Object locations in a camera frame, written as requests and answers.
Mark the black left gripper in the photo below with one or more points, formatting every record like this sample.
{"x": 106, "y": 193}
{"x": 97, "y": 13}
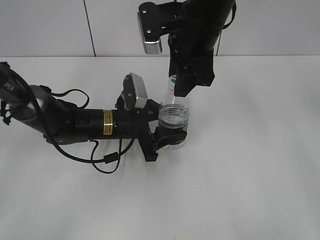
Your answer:
{"x": 134, "y": 124}

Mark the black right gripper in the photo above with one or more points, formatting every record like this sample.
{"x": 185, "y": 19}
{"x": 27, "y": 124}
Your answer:
{"x": 191, "y": 57}

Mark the white green bottle cap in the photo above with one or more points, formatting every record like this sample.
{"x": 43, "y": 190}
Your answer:
{"x": 172, "y": 82}

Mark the clear plastic water bottle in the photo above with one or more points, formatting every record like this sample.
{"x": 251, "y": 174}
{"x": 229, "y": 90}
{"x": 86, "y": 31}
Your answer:
{"x": 174, "y": 112}

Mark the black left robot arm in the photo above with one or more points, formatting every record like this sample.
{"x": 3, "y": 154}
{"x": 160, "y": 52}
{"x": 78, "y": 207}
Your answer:
{"x": 65, "y": 123}

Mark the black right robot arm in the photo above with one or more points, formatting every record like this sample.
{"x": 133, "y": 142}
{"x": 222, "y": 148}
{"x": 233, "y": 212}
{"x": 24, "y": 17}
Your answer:
{"x": 208, "y": 12}

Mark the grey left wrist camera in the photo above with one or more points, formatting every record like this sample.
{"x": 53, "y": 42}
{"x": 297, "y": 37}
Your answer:
{"x": 134, "y": 92}

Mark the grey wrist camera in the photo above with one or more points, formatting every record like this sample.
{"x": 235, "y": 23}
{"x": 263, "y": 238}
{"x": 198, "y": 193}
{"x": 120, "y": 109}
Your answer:
{"x": 134, "y": 92}
{"x": 156, "y": 20}

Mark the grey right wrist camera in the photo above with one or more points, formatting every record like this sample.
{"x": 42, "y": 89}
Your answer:
{"x": 156, "y": 20}

